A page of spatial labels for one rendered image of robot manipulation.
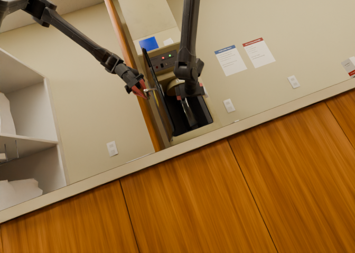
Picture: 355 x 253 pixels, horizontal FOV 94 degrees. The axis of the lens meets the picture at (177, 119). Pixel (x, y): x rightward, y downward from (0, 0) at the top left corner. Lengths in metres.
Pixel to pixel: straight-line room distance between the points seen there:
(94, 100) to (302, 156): 1.50
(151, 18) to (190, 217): 1.20
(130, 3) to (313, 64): 1.64
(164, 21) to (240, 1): 1.07
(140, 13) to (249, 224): 1.34
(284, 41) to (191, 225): 1.77
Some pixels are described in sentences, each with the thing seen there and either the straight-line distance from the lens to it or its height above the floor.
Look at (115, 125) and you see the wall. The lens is 1.50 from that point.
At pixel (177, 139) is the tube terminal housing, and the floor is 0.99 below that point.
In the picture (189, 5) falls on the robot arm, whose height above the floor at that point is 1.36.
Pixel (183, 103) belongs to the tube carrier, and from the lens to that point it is 1.06.
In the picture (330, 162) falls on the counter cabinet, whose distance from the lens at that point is 0.89.
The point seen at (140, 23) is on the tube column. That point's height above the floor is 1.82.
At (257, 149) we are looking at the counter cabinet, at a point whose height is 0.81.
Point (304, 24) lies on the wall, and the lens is 2.25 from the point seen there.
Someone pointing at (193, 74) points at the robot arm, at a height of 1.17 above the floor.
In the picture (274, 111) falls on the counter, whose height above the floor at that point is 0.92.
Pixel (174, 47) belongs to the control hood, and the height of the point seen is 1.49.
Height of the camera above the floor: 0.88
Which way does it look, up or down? 13 degrees up
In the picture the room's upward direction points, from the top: 21 degrees counter-clockwise
